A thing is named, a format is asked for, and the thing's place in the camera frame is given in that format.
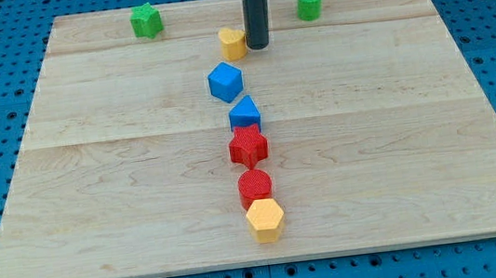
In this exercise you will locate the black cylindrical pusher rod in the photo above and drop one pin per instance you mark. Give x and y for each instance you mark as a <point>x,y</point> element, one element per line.
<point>256,19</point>

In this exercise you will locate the wooden board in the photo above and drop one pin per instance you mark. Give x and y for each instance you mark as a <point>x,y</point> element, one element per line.
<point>380,138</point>

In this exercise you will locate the blue cube block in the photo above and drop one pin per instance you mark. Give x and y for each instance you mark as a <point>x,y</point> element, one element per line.
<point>225,82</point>

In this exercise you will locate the blue triangle block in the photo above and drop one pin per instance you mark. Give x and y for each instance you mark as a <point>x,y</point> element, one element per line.
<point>245,113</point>

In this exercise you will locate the yellow hexagon block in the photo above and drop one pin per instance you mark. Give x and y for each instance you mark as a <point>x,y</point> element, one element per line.
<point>265,219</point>

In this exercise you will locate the red star block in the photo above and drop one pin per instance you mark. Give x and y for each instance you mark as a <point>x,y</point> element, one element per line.
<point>248,146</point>

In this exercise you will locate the green star block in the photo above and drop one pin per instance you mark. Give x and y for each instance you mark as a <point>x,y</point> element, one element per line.
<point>146,21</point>

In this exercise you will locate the green cylinder block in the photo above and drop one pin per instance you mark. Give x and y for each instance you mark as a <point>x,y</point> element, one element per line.
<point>309,9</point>

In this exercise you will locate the red cylinder block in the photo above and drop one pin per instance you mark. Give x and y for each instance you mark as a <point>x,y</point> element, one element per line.
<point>254,184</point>

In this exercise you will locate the yellow heart block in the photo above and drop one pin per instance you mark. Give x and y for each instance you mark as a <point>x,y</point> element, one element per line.
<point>233,44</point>

